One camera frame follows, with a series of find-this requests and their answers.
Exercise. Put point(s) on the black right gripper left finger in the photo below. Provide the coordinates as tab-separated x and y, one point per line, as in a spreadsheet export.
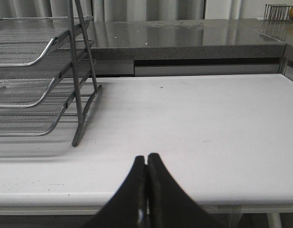
127	207

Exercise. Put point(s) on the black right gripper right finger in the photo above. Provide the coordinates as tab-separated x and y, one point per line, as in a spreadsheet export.
169	205

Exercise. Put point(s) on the mesh tray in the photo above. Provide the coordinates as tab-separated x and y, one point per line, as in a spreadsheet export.
33	107
25	41
55	65

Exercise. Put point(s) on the grey metal rack frame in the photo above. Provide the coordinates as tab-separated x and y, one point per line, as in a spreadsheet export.
81	111

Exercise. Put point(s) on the small wire rack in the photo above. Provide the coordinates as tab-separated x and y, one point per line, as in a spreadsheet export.
277	12

